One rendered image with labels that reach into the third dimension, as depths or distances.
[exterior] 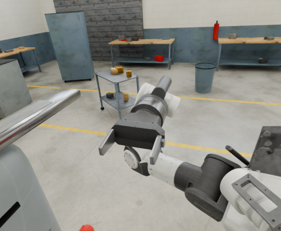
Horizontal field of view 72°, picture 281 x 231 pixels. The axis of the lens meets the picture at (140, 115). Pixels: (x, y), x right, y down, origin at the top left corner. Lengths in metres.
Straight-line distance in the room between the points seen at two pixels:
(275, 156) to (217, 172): 0.16
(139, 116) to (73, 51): 5.74
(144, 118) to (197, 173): 0.26
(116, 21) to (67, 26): 2.48
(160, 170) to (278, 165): 0.33
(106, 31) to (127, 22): 0.94
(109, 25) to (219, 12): 3.84
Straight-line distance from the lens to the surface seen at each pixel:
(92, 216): 2.42
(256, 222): 0.37
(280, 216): 0.33
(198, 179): 0.60
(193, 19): 7.39
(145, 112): 0.45
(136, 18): 7.71
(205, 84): 4.86
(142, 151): 0.72
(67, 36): 6.10
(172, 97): 0.56
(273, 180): 0.50
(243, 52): 7.59
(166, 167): 0.65
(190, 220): 2.32
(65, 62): 6.28
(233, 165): 0.62
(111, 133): 0.42
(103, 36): 8.33
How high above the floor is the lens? 1.95
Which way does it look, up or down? 30 degrees down
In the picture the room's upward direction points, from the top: 4 degrees counter-clockwise
